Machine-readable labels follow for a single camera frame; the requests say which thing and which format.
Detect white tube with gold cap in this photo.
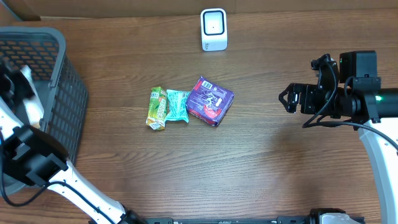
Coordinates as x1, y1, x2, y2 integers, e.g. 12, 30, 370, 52
21, 65, 44, 129

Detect teal snack packet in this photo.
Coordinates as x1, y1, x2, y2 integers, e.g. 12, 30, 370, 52
165, 90, 190, 123

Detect grey plastic mesh basket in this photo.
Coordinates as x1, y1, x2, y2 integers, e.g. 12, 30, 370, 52
0, 26, 90, 196

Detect green yellow snack packet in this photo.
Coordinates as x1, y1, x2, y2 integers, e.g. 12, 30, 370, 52
146, 86, 167, 131

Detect white barcode scanner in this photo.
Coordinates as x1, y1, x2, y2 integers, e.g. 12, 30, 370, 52
200, 8, 228, 52

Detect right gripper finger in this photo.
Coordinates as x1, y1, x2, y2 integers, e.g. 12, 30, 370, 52
279, 95, 295, 113
279, 83, 295, 98

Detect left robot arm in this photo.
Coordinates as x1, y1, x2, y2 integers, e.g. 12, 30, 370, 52
1, 60, 145, 223

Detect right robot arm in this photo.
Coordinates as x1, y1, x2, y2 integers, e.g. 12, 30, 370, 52
279, 50, 397, 223

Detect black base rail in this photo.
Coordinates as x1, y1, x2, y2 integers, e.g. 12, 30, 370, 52
145, 208, 366, 224

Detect purple pad package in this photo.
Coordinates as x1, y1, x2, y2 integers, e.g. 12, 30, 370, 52
186, 76, 234, 126

